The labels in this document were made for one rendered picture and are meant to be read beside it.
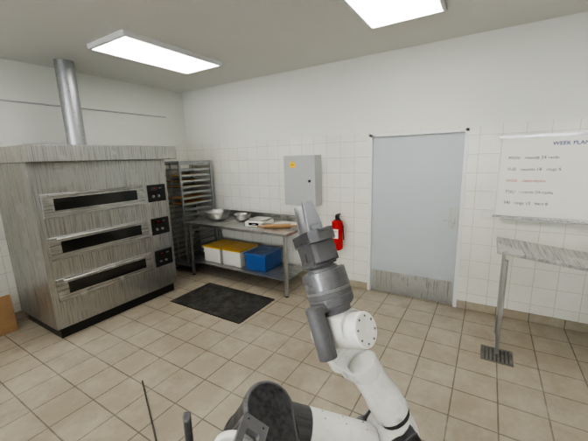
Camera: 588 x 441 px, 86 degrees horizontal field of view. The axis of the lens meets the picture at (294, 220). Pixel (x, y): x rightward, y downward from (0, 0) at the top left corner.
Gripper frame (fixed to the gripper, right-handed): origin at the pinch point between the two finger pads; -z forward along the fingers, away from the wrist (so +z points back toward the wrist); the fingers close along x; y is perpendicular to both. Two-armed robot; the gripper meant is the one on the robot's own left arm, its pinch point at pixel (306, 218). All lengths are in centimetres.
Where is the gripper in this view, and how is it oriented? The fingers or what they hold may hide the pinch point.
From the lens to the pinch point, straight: 63.7
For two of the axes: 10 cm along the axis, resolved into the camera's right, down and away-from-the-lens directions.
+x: 3.0, -2.1, -9.3
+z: 2.8, 9.5, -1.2
